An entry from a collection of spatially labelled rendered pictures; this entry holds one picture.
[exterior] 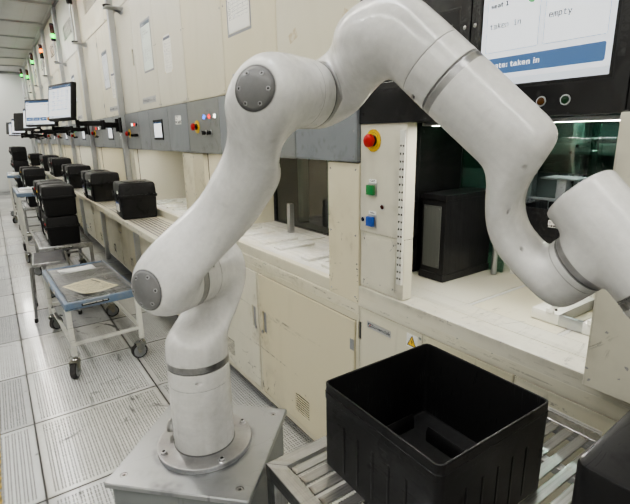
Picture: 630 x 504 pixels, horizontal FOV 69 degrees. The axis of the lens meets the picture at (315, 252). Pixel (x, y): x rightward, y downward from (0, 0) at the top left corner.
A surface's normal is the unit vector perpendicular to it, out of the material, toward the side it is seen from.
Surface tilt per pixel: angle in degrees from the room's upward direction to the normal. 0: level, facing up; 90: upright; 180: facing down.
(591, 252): 96
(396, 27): 79
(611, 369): 90
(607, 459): 0
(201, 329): 30
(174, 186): 90
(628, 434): 0
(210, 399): 90
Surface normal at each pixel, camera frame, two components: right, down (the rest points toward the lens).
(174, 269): -0.04, -0.01
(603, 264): -0.84, 0.33
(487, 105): -0.31, 0.08
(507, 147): -0.52, 0.36
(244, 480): -0.02, -0.97
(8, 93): 0.57, 0.19
